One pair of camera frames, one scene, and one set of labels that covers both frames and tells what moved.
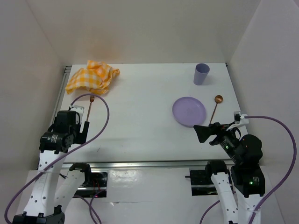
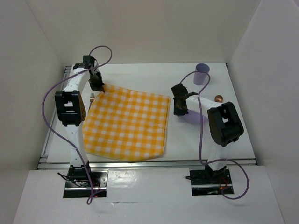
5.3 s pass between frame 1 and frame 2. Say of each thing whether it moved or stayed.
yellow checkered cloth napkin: moved
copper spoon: stayed
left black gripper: moved
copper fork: stayed
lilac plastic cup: stayed
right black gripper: moved
